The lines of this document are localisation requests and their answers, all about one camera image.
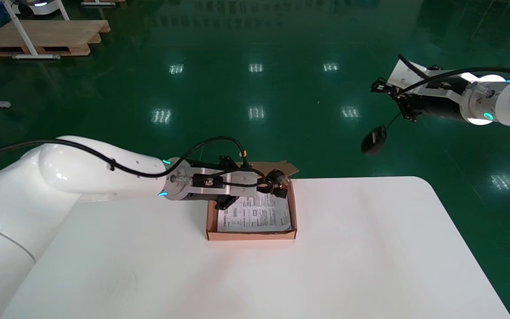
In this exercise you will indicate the black cloth-covered left gripper body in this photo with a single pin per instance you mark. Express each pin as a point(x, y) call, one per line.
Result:
point(202, 196)

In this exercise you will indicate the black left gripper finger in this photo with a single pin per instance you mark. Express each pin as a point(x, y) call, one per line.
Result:
point(229, 163)
point(230, 203)

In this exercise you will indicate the black cloth-covered right gripper body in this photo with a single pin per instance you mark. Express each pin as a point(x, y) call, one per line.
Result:
point(436, 108)

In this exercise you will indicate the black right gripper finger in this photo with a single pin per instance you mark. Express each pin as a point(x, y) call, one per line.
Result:
point(410, 116)
point(381, 85)

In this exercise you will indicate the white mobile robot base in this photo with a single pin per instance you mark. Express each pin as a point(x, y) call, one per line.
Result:
point(38, 5)

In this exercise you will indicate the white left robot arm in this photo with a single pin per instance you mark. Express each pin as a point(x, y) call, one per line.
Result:
point(38, 199)

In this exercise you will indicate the open brown cardboard box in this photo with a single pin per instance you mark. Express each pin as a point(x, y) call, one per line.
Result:
point(255, 235)

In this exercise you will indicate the white printed instruction sheet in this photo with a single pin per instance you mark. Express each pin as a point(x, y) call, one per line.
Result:
point(255, 217)

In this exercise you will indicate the small wooden pallet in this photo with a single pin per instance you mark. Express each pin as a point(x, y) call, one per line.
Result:
point(102, 2)

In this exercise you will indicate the large wooden pallet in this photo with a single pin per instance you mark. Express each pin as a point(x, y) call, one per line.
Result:
point(51, 35)

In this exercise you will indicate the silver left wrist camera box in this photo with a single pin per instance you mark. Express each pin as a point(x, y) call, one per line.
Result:
point(237, 179)

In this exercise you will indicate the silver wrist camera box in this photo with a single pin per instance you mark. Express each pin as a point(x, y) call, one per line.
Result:
point(407, 74)
point(237, 179)

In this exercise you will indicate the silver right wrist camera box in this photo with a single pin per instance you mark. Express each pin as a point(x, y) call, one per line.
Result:
point(407, 74)

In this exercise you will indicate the white metal table frame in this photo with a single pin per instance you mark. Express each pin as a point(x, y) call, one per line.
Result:
point(21, 35)

